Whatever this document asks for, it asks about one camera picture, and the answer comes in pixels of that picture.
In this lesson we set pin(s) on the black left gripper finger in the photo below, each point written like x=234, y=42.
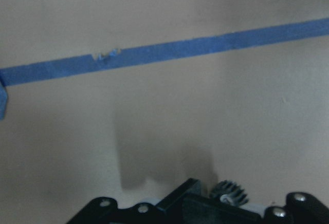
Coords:
x=174, y=199

